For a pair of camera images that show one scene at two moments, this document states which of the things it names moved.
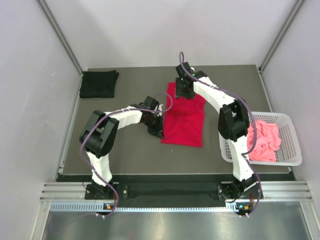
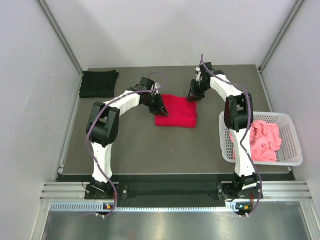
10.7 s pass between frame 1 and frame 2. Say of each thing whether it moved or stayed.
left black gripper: moved
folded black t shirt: stayed
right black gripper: moved
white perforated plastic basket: stayed
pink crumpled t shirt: stayed
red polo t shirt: moved
